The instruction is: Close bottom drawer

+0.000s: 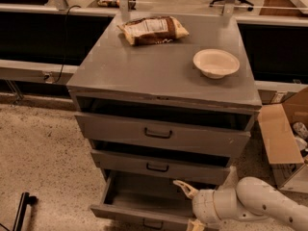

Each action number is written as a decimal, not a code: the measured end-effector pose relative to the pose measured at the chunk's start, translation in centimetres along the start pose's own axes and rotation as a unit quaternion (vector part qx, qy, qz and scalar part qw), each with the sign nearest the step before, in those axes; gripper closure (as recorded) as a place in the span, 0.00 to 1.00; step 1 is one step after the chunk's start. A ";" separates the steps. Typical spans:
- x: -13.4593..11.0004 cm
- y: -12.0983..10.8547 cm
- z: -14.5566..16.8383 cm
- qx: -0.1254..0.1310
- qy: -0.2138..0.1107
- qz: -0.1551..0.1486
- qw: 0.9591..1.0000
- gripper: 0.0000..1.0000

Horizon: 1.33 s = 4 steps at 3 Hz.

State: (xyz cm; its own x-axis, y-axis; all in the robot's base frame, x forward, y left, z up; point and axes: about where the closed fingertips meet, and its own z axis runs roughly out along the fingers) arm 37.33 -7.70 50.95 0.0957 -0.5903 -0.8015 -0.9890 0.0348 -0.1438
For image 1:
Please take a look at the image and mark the black stand foot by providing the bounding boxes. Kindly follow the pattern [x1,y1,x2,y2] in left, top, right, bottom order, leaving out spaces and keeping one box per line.
[13,192,38,231]

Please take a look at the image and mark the black power cable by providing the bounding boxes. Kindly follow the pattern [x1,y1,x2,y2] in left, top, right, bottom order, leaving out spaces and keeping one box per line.
[51,4,83,85]

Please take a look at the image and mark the wooden desk corner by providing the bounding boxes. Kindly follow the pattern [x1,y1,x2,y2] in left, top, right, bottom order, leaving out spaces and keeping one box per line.
[259,0,307,17]

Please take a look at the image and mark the grey middle drawer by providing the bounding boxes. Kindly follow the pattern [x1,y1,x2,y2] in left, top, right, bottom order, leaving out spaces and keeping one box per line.
[91,149,230,185]

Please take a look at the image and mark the grey drawer cabinet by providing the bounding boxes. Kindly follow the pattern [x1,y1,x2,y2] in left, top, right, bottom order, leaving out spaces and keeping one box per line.
[67,14,262,168]

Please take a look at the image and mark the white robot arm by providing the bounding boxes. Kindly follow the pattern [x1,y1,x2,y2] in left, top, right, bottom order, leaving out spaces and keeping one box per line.
[173,177,308,231]

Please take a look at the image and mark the white paper bowl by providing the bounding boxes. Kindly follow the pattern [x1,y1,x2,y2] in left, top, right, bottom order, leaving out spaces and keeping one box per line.
[192,49,240,79]

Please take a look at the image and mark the brown snack bag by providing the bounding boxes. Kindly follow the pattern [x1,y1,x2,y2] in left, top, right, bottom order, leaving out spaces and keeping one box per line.
[118,16,190,46]

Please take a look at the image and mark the open cardboard box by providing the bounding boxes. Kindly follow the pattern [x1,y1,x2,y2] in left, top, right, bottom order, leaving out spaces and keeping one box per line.
[258,88,308,193]

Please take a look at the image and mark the black office chair base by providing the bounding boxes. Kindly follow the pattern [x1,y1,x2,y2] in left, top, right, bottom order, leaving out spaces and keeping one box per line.
[209,0,255,13]

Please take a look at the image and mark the grey top drawer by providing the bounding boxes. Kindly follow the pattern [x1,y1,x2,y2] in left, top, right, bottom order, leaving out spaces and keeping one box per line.
[75,112,250,157]

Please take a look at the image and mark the grey bottom drawer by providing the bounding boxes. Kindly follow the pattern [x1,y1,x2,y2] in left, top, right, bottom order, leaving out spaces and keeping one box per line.
[90,170,224,231]

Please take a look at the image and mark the grey drawer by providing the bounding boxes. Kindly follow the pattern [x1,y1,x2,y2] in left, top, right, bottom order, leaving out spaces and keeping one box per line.
[91,149,230,185]
[90,170,224,231]
[75,112,250,157]

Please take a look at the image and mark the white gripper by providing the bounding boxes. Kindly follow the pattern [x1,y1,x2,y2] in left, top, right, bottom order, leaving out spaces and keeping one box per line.
[173,180,220,231]

